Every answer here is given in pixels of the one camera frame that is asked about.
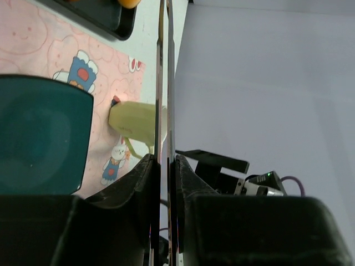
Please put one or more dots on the pink bunny placemat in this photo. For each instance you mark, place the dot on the pink bunny placemat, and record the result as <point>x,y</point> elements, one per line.
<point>36,42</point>

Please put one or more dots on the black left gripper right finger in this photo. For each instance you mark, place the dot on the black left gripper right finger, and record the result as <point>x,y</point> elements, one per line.
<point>217,229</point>

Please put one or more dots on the light green cup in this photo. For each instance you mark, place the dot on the light green cup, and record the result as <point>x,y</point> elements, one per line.
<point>134,121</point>

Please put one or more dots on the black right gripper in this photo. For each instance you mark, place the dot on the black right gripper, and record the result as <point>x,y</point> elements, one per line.
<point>209,166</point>

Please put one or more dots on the orange bun at tray edge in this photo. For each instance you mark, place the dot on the orange bun at tray edge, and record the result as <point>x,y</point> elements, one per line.
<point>129,4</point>

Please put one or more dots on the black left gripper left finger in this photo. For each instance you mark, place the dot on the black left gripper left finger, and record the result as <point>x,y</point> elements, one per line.
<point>116,226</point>

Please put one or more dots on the black baking tray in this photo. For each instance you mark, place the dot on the black baking tray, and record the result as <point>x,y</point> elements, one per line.
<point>109,16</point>

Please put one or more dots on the dark teal square plate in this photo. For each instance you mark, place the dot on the dark teal square plate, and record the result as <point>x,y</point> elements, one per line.
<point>45,132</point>

